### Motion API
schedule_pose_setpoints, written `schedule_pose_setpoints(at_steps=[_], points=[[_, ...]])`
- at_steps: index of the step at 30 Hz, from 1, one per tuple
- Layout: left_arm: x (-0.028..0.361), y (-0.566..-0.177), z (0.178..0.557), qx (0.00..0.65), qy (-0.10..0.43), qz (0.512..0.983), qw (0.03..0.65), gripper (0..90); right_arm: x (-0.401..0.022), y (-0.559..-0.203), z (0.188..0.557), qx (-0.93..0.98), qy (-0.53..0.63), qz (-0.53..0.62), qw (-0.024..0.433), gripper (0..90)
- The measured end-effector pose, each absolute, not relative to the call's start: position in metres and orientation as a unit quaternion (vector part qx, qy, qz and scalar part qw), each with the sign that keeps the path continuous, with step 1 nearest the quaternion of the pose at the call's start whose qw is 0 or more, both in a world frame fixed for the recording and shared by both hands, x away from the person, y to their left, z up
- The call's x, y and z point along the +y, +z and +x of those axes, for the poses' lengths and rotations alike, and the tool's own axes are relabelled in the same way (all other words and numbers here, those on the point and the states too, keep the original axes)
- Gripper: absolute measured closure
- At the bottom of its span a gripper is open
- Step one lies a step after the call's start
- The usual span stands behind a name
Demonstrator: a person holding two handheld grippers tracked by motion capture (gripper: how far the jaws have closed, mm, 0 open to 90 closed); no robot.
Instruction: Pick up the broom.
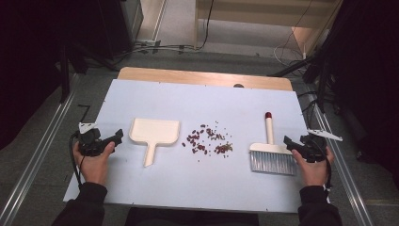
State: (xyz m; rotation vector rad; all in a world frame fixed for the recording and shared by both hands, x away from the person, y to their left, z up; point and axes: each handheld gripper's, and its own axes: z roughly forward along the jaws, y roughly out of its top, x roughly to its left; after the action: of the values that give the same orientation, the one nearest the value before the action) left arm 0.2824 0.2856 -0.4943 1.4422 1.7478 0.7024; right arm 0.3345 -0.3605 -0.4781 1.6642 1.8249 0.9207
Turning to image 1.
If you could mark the wooden table edge strip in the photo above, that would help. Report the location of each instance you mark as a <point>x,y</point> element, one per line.
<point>188,77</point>

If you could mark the white table sheet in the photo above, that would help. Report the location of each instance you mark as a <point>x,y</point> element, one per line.
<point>204,188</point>

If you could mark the cream plastic dustpan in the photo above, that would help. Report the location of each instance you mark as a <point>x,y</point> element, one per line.
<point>155,130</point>

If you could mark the person's lap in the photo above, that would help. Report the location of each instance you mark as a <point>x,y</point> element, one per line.
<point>191,218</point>

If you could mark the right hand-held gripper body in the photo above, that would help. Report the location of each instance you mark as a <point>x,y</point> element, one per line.
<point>313,150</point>

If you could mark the person's left hand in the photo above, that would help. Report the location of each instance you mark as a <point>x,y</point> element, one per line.
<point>94,169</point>

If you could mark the person's right hand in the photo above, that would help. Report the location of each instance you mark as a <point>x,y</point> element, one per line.
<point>315,174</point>

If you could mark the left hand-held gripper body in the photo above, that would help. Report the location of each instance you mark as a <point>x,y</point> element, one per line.
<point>91,144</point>

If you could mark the dark cabinet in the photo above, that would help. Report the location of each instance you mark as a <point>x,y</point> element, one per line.
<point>122,25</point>

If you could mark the dark curtain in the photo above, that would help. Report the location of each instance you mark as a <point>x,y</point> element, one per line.
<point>28,62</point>
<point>370,78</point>

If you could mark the aluminium floor rail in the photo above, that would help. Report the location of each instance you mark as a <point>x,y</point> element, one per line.
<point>342,163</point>
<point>34,163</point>

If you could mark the cream hand brush red cap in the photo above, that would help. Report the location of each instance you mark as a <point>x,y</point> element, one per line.
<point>273,160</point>

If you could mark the pile of red beans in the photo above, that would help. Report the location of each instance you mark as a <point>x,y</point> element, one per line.
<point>223,148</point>

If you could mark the black metal stand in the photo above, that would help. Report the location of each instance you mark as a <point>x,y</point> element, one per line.
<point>321,81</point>
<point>64,78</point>

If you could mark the beige wooden shelf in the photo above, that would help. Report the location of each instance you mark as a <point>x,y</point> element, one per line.
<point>257,12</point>

